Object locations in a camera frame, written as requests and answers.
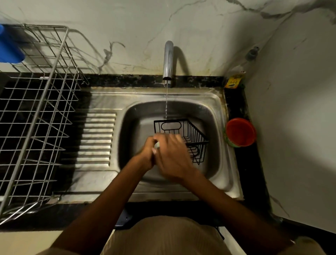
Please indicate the stainless steel sink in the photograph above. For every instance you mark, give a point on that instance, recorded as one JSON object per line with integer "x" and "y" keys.
{"x": 99, "y": 136}

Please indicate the person's left forearm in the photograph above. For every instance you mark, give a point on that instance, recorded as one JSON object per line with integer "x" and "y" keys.
{"x": 105, "y": 205}

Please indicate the person's right fingers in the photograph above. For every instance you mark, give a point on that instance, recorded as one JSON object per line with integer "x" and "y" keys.
{"x": 169, "y": 138}

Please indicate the person's right forearm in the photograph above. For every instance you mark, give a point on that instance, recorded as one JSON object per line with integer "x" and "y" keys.
{"x": 231, "y": 210}

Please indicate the person's right hand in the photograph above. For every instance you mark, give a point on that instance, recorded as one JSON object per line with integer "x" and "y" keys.
{"x": 173, "y": 160}

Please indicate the person's left hand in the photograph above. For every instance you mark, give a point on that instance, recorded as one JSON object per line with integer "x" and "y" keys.
{"x": 143, "y": 157}

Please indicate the person's left fingers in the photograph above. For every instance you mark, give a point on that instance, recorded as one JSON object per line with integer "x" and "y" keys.
{"x": 149, "y": 147}

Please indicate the clear bottle with yellow label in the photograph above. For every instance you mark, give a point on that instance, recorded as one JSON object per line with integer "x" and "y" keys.
{"x": 234, "y": 78}

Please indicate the blue plastic container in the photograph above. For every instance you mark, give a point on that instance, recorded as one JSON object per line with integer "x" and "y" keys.
{"x": 9, "y": 50}

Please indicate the grey wall valve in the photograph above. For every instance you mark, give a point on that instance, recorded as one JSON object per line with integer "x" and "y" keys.
{"x": 252, "y": 53}

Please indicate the chrome faucet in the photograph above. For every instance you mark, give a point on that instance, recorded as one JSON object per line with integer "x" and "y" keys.
{"x": 168, "y": 60}

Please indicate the green container with red lid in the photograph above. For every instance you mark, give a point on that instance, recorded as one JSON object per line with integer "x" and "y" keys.
{"x": 241, "y": 132}

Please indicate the person's beige shirt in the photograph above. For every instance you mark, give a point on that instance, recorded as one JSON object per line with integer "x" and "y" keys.
{"x": 168, "y": 236}

